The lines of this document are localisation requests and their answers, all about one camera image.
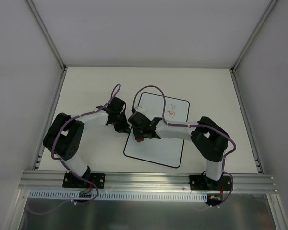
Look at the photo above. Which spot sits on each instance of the aluminium frame post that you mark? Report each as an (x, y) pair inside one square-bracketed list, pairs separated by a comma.
[(267, 12), (33, 9)]

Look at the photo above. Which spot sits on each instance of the aluminium mounting rail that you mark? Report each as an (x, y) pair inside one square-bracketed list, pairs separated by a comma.
[(153, 182)]

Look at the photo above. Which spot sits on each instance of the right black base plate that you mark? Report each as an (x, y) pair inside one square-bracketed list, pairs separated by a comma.
[(196, 182)]

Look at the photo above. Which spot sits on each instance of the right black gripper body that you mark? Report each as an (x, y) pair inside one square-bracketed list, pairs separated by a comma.
[(138, 131)]

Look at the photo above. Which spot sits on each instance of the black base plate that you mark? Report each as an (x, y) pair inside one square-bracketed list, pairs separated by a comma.
[(71, 181), (196, 182)]

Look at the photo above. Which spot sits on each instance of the right aluminium frame post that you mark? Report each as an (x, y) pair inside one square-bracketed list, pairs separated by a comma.
[(267, 12)]

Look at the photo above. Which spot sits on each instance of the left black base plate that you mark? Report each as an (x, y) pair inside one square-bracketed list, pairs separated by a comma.
[(71, 181)]

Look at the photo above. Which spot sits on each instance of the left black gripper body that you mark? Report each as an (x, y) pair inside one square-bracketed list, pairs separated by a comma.
[(120, 123)]

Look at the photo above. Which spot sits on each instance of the white whiteboard black rim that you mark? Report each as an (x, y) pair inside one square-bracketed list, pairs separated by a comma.
[(165, 151)]

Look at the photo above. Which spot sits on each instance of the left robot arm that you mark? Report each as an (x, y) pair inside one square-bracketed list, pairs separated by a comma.
[(64, 135)]

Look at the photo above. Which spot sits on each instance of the white slotted cable duct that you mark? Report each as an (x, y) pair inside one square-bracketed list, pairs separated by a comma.
[(119, 195)]

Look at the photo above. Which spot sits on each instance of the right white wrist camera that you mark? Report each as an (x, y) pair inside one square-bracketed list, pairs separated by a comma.
[(140, 109)]

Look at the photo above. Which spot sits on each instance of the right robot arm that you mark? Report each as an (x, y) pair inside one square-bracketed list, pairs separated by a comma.
[(210, 140)]

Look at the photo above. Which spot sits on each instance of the left aluminium frame post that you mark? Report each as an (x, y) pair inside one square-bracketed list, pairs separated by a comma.
[(33, 9)]

